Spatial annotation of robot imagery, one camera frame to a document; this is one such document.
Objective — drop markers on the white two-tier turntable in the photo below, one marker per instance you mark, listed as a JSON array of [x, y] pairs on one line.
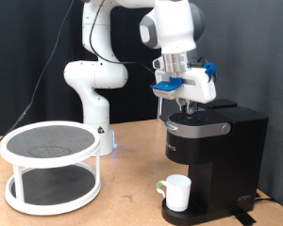
[[50, 142]]

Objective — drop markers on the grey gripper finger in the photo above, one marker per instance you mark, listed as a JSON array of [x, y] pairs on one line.
[[181, 105], [191, 108]]

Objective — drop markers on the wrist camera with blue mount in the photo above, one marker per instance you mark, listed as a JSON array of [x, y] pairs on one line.
[[166, 88]]

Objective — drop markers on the silver vertical pole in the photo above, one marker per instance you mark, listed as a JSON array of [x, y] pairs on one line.
[[160, 108]]

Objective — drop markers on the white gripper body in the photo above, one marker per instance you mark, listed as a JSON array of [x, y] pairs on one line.
[[198, 86]]

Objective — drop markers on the black tape strip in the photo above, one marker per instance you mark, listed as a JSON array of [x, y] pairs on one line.
[[245, 218]]

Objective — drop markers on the black Keurig coffee machine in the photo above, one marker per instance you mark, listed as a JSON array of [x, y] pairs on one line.
[[229, 163]]

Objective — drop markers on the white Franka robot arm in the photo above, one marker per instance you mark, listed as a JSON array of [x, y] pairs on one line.
[[94, 77]]

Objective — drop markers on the white mug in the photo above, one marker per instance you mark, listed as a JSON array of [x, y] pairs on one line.
[[178, 196]]

